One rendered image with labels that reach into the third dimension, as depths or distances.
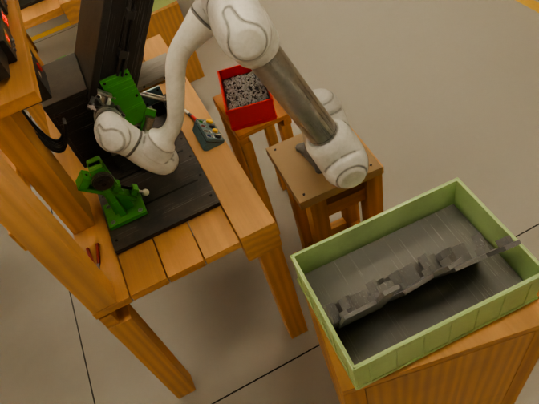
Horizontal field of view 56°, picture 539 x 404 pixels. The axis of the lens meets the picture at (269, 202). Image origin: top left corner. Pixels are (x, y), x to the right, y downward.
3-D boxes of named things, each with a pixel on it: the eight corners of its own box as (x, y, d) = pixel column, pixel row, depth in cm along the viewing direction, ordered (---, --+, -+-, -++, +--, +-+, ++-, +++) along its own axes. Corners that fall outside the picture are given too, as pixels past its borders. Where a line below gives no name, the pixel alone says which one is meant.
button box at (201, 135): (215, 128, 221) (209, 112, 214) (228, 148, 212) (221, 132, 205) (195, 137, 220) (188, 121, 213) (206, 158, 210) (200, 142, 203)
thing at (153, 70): (168, 58, 220) (165, 52, 218) (179, 76, 210) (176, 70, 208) (83, 94, 215) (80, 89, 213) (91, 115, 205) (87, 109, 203)
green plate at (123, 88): (148, 110, 208) (125, 62, 196) (151, 117, 201) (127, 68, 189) (122, 122, 206) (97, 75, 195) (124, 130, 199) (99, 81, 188)
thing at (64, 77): (110, 112, 237) (74, 51, 212) (124, 151, 218) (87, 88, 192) (73, 129, 235) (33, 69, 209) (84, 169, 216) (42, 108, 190)
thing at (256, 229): (169, 56, 285) (160, 33, 274) (283, 245, 190) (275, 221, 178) (146, 66, 283) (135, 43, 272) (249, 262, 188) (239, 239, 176)
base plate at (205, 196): (146, 64, 261) (144, 61, 259) (220, 205, 191) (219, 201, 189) (69, 98, 255) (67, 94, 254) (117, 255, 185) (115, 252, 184)
